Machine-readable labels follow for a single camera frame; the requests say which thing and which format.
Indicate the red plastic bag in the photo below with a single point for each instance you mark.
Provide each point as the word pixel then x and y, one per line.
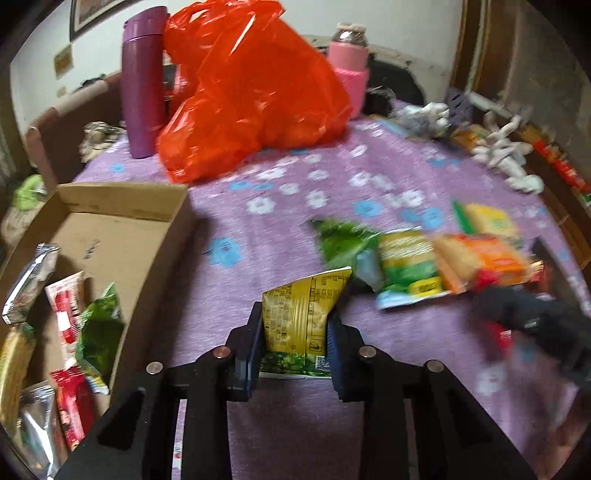
pixel 249 92

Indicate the dark green snack packet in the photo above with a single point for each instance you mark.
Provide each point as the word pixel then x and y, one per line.
pixel 99 341

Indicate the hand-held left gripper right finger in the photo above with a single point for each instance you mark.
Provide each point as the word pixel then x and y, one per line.
pixel 334 364

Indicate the grey plastic bag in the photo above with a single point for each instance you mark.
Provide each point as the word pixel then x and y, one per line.
pixel 415 124

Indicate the orange packets heap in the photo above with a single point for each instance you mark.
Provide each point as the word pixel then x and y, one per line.
pixel 468 138

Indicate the row of red boxes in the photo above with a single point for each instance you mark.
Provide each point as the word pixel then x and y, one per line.
pixel 563 166

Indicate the person's right hand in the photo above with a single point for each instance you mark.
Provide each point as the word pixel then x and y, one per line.
pixel 570 443

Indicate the red and white snack packet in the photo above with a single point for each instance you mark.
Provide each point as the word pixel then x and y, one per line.
pixel 64 304

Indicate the yellow and green snack packet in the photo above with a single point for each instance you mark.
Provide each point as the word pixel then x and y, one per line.
pixel 295 314

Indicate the framed wall painting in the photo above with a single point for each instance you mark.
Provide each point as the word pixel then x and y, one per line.
pixel 92 16

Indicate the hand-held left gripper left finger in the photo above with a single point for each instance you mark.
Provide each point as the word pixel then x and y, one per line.
pixel 251 355

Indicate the wooden sideboard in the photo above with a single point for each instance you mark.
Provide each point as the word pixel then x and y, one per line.
pixel 568 217

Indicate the yellow wall plate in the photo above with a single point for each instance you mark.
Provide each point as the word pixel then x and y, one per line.
pixel 63 61

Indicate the orange cracker packet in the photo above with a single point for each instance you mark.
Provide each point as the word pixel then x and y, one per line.
pixel 485 263

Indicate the pink sleeved bottle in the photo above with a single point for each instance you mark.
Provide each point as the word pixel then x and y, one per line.
pixel 351 69

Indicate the green-yellow noodle snack packet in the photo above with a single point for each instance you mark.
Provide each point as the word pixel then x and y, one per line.
pixel 408 267

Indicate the purple thermos flask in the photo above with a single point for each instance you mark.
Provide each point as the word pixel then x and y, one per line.
pixel 143 87

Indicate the green white-edged snack packet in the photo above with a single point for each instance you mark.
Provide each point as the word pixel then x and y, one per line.
pixel 344 244

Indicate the patterned beige cloth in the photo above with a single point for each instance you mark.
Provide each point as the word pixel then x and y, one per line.
pixel 99 138
pixel 11 226

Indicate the wooden door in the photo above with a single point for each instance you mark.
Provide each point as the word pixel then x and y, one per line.
pixel 531 46

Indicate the brown upholstered chair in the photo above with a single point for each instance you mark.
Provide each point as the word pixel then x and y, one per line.
pixel 69 115

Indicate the green cloth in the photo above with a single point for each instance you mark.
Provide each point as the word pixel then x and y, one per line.
pixel 28 189

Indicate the cardboard box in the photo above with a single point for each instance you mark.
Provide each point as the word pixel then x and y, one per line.
pixel 124 230

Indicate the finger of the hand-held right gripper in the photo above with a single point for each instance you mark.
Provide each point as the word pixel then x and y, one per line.
pixel 496 304

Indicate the white work glove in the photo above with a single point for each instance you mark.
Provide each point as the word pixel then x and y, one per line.
pixel 436 112
pixel 524 183
pixel 501 145

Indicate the large silver snack packet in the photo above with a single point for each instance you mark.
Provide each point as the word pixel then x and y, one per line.
pixel 27 281

